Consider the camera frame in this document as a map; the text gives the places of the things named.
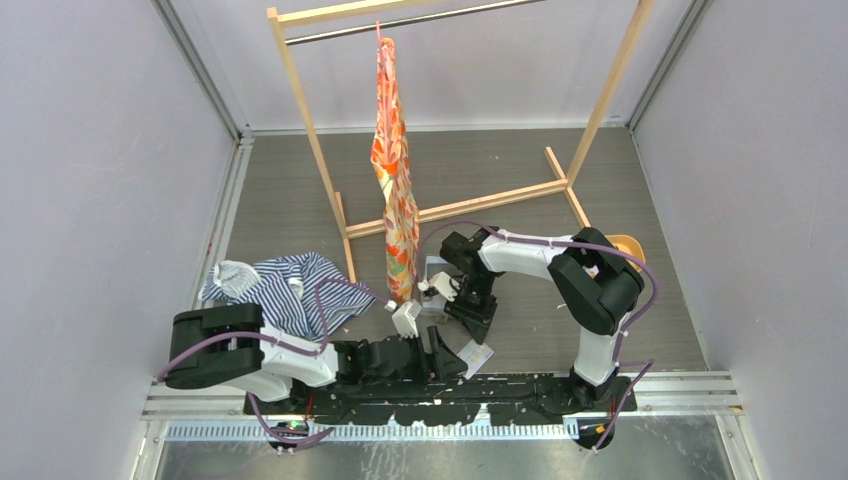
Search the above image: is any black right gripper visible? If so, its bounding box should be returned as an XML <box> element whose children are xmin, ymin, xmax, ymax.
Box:
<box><xmin>445</xmin><ymin>271</ymin><xmax>498</xmax><ymax>344</ymax></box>

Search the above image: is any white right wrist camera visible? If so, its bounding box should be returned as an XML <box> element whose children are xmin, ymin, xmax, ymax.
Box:
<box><xmin>417</xmin><ymin>271</ymin><xmax>459</xmax><ymax>302</ymax></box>

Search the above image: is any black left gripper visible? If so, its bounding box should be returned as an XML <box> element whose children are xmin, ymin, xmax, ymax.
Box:
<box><xmin>391</xmin><ymin>325</ymin><xmax>467</xmax><ymax>381</ymax></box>

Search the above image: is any wooden clothes rack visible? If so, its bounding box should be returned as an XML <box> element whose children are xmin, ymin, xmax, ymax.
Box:
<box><xmin>265</xmin><ymin>0</ymin><xmax>657</xmax><ymax>284</ymax></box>

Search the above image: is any tan oval tray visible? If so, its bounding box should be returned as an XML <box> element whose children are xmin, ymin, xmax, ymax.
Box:
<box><xmin>606</xmin><ymin>234</ymin><xmax>646</xmax><ymax>272</ymax></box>

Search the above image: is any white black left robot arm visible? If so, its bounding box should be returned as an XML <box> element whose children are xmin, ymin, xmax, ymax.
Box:
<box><xmin>156</xmin><ymin>303</ymin><xmax>468</xmax><ymax>414</ymax></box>

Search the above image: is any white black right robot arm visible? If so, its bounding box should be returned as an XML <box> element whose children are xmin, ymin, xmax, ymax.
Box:
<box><xmin>439</xmin><ymin>226</ymin><xmax>645</xmax><ymax>411</ymax></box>

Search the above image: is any orange floral garment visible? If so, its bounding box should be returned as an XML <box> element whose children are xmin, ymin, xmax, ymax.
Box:
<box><xmin>370</xmin><ymin>37</ymin><xmax>420</xmax><ymax>303</ymax></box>

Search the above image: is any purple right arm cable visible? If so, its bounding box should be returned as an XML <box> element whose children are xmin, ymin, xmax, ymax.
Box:
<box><xmin>418</xmin><ymin>220</ymin><xmax>662</xmax><ymax>452</ymax></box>

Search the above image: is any blue white striped shirt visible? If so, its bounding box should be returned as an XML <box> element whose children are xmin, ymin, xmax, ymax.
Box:
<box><xmin>198</xmin><ymin>252</ymin><xmax>375</xmax><ymax>342</ymax></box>

